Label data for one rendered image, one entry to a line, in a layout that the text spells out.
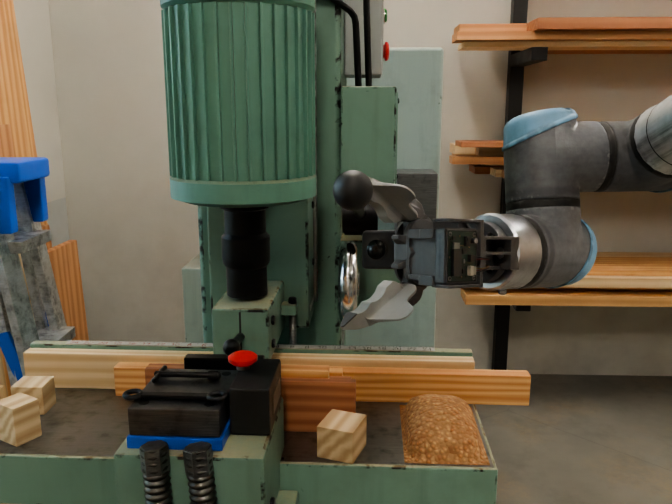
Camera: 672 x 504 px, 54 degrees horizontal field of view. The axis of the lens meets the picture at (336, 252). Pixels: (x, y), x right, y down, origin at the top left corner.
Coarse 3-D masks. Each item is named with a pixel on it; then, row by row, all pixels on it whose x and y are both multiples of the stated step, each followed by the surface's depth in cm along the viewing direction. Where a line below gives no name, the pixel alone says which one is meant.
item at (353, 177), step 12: (336, 180) 56; (348, 180) 55; (360, 180) 55; (336, 192) 56; (348, 192) 55; (360, 192) 55; (372, 192) 56; (348, 204) 55; (360, 204) 55; (348, 216) 92; (360, 216) 87; (372, 216) 91; (348, 228) 92; (360, 228) 92; (372, 228) 92
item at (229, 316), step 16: (272, 288) 87; (224, 304) 80; (240, 304) 80; (256, 304) 80; (272, 304) 81; (224, 320) 79; (240, 320) 79; (256, 320) 79; (272, 320) 80; (224, 336) 79; (256, 336) 79; (272, 336) 82; (256, 352) 79; (272, 352) 82
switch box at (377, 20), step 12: (348, 0) 101; (360, 0) 101; (372, 0) 100; (360, 12) 101; (372, 12) 101; (348, 24) 101; (360, 24) 101; (372, 24) 101; (348, 36) 102; (360, 36) 102; (372, 36) 102; (348, 48) 102; (360, 48) 102; (372, 48) 102; (348, 60) 102; (372, 60) 102; (348, 72) 103; (372, 72) 103
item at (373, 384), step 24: (120, 384) 86; (144, 384) 86; (360, 384) 84; (384, 384) 84; (408, 384) 84; (432, 384) 83; (456, 384) 83; (480, 384) 83; (504, 384) 83; (528, 384) 83
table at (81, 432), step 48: (48, 432) 76; (96, 432) 76; (288, 432) 76; (384, 432) 76; (480, 432) 76; (0, 480) 72; (48, 480) 72; (96, 480) 71; (288, 480) 70; (336, 480) 70; (384, 480) 70; (432, 480) 69; (480, 480) 69
